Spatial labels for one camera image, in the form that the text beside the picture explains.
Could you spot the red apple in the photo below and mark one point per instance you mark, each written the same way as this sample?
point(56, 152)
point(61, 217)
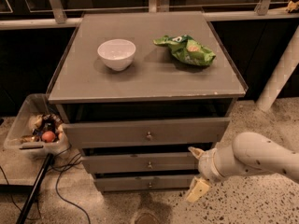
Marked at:
point(48, 136)

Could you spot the grey top drawer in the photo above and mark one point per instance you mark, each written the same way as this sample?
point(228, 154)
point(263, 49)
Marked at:
point(146, 132)

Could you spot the clear plastic bin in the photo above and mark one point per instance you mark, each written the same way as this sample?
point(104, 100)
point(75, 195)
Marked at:
point(35, 117)

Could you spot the grey drawer cabinet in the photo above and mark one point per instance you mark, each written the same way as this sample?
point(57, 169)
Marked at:
point(154, 86)

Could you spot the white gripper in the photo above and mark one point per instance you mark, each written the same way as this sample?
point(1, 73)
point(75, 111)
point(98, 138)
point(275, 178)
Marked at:
point(206, 165)

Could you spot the yellow object on railing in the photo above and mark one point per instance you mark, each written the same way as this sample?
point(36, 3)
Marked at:
point(292, 6)

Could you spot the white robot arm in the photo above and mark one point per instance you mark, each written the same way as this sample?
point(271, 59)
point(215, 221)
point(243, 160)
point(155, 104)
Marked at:
point(249, 154)

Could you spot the grey drawer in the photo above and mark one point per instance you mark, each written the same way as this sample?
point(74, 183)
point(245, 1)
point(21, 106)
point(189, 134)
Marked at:
point(140, 163)
point(142, 182)
point(146, 132)

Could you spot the metal railing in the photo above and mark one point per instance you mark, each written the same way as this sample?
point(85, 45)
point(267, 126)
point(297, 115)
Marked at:
point(26, 14)

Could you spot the black pole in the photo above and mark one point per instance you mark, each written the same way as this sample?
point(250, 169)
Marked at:
point(35, 189)

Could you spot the green chip bag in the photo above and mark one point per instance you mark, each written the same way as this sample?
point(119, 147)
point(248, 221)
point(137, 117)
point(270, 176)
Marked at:
point(187, 50)

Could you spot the white diagonal pipe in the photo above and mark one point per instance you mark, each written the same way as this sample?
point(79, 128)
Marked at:
point(283, 71)

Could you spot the grey bottom drawer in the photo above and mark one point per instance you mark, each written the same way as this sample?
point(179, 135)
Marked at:
point(142, 182)

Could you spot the white ceramic bowl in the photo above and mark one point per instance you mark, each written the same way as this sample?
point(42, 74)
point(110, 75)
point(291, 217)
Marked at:
point(117, 54)

